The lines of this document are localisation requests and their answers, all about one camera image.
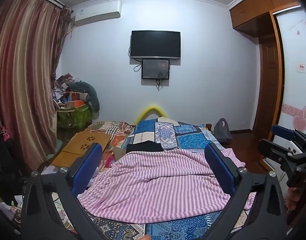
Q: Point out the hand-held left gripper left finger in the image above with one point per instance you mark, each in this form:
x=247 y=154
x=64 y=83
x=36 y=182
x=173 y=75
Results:
x=89 y=166

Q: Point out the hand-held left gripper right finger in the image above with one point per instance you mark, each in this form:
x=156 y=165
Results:
x=221 y=171

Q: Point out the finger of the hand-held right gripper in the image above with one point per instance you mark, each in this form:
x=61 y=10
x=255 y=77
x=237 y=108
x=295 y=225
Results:
x=273 y=150
x=280 y=129

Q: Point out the pink striped pants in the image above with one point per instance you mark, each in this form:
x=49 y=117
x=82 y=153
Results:
x=155 y=185

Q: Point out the person's right hand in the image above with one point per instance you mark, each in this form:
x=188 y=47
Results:
x=292 y=198

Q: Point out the bamboo lap desk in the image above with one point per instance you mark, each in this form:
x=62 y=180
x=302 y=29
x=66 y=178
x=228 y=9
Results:
x=87 y=140

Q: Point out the orange striped bed sheet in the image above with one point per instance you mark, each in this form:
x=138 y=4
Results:
x=110 y=127

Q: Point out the blue patchwork blanket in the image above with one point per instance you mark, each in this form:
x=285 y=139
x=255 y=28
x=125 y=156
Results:
x=185 y=137

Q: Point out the folded black cloth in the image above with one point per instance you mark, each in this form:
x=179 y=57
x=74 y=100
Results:
x=144 y=147

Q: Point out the yellow foam tube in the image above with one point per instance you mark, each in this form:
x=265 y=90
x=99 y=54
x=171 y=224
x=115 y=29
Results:
x=149 y=108

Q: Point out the pile of crumpled clutter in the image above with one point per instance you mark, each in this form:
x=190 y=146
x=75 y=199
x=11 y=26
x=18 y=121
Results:
x=62 y=85

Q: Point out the heap of dark clothes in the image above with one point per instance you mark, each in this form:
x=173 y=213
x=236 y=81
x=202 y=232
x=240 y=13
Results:
x=2 y=155

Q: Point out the striped brown curtain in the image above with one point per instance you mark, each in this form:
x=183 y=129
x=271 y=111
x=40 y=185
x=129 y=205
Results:
x=22 y=67

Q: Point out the wooden overhead cabinet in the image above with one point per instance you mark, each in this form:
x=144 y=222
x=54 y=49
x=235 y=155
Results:
x=255 y=7

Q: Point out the white air conditioner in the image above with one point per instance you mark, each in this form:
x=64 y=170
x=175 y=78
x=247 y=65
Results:
x=97 y=11

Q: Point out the small black wall monitor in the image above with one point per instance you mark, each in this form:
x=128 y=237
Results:
x=155 y=68

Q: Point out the black wall television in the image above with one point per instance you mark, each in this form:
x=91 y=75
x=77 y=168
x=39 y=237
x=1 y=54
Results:
x=155 y=43

